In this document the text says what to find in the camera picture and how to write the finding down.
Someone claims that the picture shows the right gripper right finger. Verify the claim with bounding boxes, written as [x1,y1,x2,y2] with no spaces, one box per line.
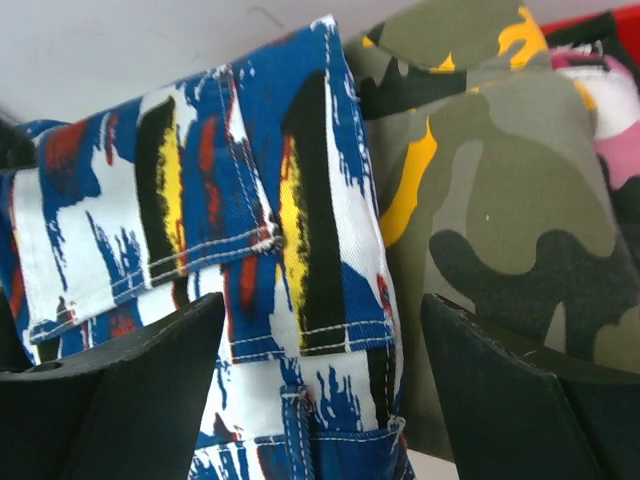
[420,294,639,479]

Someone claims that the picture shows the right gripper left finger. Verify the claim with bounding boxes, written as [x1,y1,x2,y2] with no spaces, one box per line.
[1,293,225,479]

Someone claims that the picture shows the green yellow camouflage trousers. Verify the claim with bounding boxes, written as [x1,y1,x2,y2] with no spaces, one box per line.
[345,1,639,460]

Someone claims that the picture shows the blue red white shorts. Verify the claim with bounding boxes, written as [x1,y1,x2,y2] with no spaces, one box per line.
[1,16,414,479]

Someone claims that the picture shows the pink camouflage trousers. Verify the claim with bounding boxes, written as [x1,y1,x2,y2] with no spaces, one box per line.
[551,44,639,191]

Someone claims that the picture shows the red plastic bin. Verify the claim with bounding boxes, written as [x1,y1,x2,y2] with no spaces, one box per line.
[541,4,639,80]

